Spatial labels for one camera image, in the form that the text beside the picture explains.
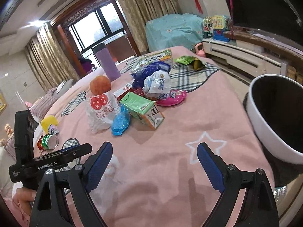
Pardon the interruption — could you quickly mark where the wooden tv shelf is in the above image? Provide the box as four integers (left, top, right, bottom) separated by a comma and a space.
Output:
223, 31, 302, 65

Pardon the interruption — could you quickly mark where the pink kettlebell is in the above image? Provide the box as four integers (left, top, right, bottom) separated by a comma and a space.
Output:
195, 43, 206, 58

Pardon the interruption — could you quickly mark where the colourful children's book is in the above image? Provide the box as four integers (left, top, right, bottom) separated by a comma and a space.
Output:
131, 49, 173, 73

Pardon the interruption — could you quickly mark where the pink toy blister pack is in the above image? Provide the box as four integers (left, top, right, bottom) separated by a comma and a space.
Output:
156, 89, 186, 107

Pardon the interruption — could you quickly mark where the purple tall bottle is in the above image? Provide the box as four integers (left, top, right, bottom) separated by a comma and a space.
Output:
92, 43, 121, 82

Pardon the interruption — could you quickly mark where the beige curtain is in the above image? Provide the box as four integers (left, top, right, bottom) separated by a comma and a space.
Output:
117, 0, 178, 53
25, 23, 80, 92

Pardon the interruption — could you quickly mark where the blue glitter blister pack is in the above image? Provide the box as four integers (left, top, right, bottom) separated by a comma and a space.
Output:
111, 106, 130, 136

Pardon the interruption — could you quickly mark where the pink pillow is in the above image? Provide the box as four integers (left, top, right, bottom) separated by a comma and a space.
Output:
29, 79, 74, 121

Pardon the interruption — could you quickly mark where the white printed plastic bag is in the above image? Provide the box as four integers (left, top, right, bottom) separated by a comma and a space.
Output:
85, 92, 121, 134

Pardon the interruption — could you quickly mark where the yellow spiky ball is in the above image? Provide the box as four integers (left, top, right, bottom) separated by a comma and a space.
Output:
41, 115, 58, 133

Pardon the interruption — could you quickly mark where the green snack packet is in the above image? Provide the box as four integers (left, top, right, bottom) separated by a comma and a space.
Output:
175, 55, 205, 71

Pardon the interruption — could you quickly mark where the left beige curtain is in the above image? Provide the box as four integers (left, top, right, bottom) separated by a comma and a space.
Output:
25, 23, 80, 92

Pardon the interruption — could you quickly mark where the teal covered sofa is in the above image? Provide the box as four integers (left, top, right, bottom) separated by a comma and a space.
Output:
145, 13, 203, 52

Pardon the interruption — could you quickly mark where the red white milk carton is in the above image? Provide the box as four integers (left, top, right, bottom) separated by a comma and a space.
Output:
113, 82, 143, 101

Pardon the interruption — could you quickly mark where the white tv cabinet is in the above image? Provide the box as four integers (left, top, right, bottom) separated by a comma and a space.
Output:
202, 38, 287, 77

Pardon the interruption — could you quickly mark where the green crushed drink can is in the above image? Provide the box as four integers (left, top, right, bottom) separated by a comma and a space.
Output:
41, 134, 59, 151

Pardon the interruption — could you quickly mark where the person's left hand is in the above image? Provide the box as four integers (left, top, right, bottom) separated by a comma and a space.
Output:
13, 187, 37, 216

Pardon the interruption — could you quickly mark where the pink blanket table cover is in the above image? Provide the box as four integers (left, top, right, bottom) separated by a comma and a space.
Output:
4, 46, 276, 227

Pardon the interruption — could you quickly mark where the right beige curtain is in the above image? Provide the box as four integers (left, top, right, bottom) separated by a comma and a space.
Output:
117, 0, 178, 53

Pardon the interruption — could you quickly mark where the orange round fruit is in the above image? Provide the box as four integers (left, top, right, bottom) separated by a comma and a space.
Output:
89, 75, 111, 96

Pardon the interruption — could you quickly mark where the toy cash register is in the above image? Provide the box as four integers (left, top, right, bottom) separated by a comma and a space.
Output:
203, 15, 232, 42

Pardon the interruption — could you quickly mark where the green drink carton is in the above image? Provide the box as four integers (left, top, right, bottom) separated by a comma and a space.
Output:
120, 92, 165, 130

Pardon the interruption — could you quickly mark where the black flat screen television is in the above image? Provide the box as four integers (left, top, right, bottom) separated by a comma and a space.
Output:
226, 0, 302, 45

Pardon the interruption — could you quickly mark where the white blue plastic bag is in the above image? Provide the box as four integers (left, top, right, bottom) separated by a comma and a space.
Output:
143, 70, 171, 100

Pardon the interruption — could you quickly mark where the white round trash bin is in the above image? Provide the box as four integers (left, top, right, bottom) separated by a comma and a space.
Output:
243, 74, 302, 187

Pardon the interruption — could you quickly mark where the blue crinkled plastic wrapper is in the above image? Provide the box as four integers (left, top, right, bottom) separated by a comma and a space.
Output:
131, 61, 171, 89

